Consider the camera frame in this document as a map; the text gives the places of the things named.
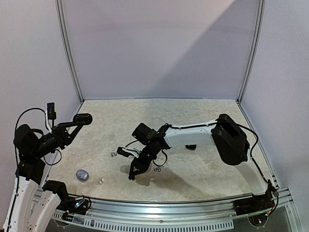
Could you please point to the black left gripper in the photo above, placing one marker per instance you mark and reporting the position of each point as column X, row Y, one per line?
column 61, row 135

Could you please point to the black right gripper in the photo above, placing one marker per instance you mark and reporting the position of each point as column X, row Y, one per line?
column 142, row 160

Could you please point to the small black case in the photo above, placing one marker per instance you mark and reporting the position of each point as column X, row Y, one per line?
column 84, row 118

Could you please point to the glossy black earbud charging case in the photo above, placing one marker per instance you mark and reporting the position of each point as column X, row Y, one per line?
column 191, row 147

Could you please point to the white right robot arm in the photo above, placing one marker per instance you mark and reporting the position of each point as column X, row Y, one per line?
column 224, row 133

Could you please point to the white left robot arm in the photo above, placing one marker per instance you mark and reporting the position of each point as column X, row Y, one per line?
column 32, row 146

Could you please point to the silver blue charging case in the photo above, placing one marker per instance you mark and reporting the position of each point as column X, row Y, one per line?
column 82, row 175

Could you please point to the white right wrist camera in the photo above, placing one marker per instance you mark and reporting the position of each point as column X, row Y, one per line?
column 127, row 152

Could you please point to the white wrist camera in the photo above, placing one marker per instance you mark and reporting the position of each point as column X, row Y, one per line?
column 50, row 116
column 127, row 152

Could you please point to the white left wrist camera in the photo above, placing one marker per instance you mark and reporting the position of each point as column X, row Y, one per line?
column 50, row 116

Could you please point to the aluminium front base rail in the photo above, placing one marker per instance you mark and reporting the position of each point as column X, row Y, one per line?
column 283, row 219

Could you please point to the white perforated cable tray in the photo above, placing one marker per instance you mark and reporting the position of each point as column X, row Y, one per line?
column 81, row 223

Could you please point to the aluminium left corner post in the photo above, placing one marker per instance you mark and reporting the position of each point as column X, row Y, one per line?
column 67, row 49

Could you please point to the aluminium corner post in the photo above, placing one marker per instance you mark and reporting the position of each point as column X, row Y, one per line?
column 67, row 49
column 253, row 49

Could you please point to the aluminium right corner post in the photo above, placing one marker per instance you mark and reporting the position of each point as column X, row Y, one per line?
column 253, row 49

